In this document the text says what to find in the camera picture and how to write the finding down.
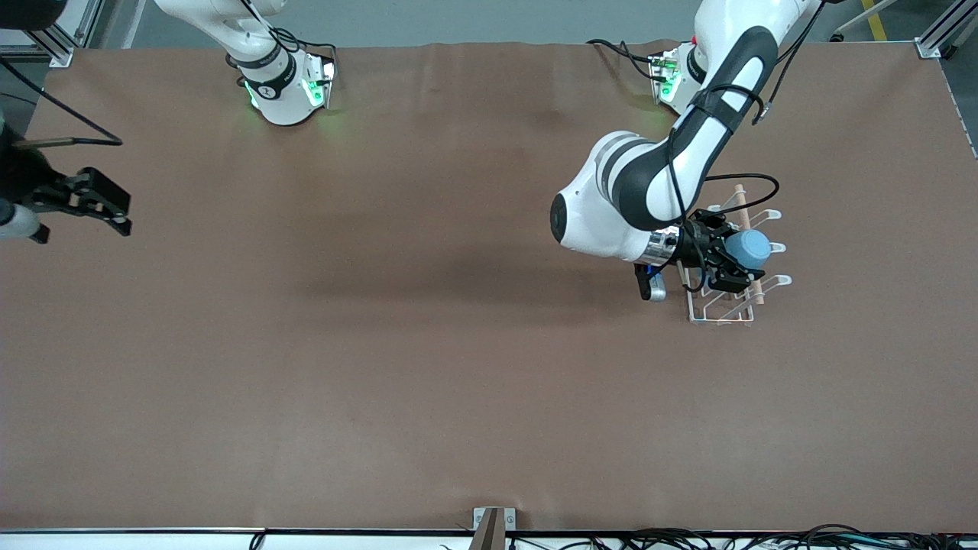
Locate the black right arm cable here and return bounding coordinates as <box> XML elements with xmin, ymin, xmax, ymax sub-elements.
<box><xmin>0</xmin><ymin>60</ymin><xmax>124</xmax><ymax>147</ymax></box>

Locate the black base cable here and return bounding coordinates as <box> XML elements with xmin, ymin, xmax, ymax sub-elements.
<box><xmin>587</xmin><ymin>38</ymin><xmax>659</xmax><ymax>81</ymax></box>
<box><xmin>269</xmin><ymin>27</ymin><xmax>338</xmax><ymax>66</ymax></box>

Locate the brown table cover sheet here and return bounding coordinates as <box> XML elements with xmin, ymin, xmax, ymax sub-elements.
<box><xmin>0</xmin><ymin>40</ymin><xmax>978</xmax><ymax>533</ymax></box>

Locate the white wire cup holder rack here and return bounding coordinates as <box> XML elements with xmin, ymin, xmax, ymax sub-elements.
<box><xmin>678</xmin><ymin>184</ymin><xmax>793</xmax><ymax>327</ymax></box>

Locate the metal bracket with brown post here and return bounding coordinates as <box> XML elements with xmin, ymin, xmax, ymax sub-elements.
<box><xmin>472</xmin><ymin>506</ymin><xmax>517</xmax><ymax>550</ymax></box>

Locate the grey metal stand leg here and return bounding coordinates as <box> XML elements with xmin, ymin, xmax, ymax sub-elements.
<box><xmin>829</xmin><ymin>0</ymin><xmax>902</xmax><ymax>43</ymax></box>

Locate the black cable bundle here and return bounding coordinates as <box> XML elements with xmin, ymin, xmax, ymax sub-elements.
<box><xmin>439</xmin><ymin>523</ymin><xmax>978</xmax><ymax>550</ymax></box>

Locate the aluminium profile frame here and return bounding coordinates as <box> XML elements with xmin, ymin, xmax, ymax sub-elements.
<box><xmin>0</xmin><ymin>0</ymin><xmax>104</xmax><ymax>68</ymax></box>
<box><xmin>915</xmin><ymin>0</ymin><xmax>978</xmax><ymax>60</ymax></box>

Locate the green-lit base connector box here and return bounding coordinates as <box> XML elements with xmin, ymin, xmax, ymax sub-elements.
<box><xmin>302</xmin><ymin>57</ymin><xmax>338</xmax><ymax>109</ymax></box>
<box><xmin>649</xmin><ymin>50</ymin><xmax>682</xmax><ymax>104</ymax></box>

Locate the blue plastic cup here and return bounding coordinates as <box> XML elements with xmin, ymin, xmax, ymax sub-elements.
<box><xmin>724</xmin><ymin>229</ymin><xmax>771</xmax><ymax>270</ymax></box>

